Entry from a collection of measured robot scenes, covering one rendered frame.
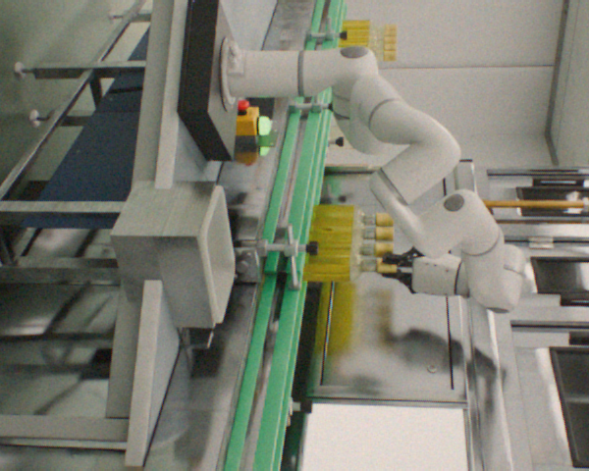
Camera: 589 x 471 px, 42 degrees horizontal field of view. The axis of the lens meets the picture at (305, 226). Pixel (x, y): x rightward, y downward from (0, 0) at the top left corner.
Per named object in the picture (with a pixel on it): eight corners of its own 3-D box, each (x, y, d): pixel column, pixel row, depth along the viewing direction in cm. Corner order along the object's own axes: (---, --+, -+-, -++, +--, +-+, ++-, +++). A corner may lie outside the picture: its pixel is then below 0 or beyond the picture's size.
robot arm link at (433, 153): (349, 126, 143) (378, 167, 132) (408, 80, 141) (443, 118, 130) (384, 171, 152) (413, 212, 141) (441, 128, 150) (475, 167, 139)
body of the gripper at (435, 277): (465, 286, 175) (417, 277, 179) (468, 250, 169) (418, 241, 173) (458, 307, 170) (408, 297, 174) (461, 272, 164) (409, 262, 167)
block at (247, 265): (228, 285, 164) (260, 285, 163) (222, 250, 158) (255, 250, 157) (231, 274, 167) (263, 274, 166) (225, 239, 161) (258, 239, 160)
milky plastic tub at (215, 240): (176, 328, 147) (221, 330, 146) (154, 235, 133) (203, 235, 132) (195, 269, 161) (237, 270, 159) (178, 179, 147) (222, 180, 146)
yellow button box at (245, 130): (227, 145, 191) (256, 145, 191) (223, 119, 187) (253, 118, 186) (232, 130, 197) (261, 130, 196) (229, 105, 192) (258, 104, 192)
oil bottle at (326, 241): (273, 265, 182) (363, 267, 180) (271, 246, 179) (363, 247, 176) (276, 250, 187) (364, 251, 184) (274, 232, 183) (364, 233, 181)
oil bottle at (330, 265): (269, 282, 178) (362, 283, 175) (267, 262, 174) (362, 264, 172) (273, 266, 182) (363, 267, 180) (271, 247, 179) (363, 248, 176)
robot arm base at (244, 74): (214, 77, 152) (293, 77, 150) (221, 23, 156) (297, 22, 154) (230, 115, 166) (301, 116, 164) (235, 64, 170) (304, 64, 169)
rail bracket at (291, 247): (261, 291, 164) (320, 292, 163) (253, 229, 154) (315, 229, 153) (263, 282, 167) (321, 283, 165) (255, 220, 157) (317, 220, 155)
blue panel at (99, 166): (39, 286, 183) (215, 288, 178) (18, 227, 173) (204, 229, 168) (187, 21, 309) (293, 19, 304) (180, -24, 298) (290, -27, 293)
